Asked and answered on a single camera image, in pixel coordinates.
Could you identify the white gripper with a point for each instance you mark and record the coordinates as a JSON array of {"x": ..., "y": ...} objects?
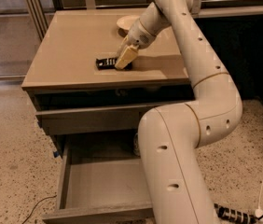
[{"x": 139, "y": 34}]

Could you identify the black rxbar chocolate wrapper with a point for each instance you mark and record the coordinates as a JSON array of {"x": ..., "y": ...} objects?
[{"x": 106, "y": 63}]

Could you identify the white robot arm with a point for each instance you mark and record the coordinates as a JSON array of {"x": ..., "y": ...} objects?
[{"x": 168, "y": 135}]

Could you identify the grey drawer cabinet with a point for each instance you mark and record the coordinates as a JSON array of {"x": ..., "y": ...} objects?
[{"x": 63, "y": 74}]

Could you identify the closed grey top drawer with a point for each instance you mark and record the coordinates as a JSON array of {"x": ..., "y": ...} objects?
[{"x": 94, "y": 119}]

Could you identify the white can in drawer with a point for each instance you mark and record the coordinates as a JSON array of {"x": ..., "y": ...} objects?
[{"x": 136, "y": 145}]

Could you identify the open grey middle drawer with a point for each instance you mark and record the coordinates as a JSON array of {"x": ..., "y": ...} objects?
[{"x": 101, "y": 182}]

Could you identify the white ceramic bowl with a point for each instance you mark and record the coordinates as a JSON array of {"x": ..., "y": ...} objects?
[{"x": 126, "y": 22}]

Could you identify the black power strip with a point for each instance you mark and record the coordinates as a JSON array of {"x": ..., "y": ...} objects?
[{"x": 234, "y": 216}]

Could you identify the white wall plug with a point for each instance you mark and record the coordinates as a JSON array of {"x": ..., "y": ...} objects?
[{"x": 259, "y": 214}]

